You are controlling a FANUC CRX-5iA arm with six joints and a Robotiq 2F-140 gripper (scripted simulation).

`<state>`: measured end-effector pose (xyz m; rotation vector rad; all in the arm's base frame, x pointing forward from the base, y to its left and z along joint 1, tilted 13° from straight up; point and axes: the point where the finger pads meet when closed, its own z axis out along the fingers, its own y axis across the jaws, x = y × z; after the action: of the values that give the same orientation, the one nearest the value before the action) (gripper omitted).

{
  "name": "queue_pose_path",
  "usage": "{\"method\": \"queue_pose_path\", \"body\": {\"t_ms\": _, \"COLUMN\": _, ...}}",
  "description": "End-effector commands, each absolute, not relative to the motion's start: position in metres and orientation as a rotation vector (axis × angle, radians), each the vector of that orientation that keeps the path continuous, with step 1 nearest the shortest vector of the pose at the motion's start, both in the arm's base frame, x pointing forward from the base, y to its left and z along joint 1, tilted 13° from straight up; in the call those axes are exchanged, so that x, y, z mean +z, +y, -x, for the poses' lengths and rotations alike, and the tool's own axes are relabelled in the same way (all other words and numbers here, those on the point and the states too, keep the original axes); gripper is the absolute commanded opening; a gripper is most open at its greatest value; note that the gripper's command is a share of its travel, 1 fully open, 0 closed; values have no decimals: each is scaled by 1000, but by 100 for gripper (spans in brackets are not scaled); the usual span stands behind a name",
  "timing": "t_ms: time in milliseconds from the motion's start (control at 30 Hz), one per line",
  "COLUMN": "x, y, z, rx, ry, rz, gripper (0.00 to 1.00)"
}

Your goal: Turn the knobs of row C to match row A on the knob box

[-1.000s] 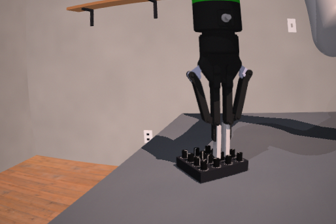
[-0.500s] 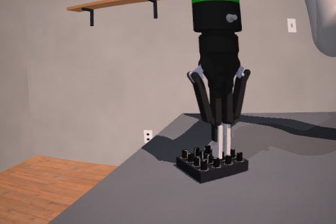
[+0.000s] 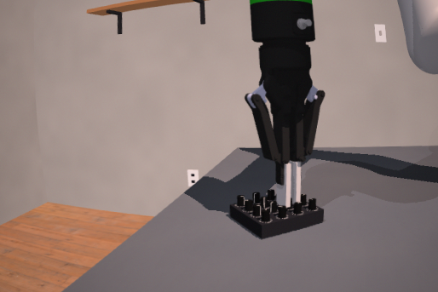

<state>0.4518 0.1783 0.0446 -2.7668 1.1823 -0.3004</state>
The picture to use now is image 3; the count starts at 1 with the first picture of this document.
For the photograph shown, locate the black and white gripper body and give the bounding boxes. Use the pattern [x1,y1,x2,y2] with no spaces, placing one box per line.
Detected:
[259,43,313,109]

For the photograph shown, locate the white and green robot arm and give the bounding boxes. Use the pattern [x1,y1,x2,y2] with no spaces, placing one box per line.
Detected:
[250,0,438,74]

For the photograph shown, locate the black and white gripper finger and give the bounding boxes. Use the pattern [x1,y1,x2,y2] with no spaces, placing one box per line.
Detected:
[245,82,291,208]
[289,83,326,204]

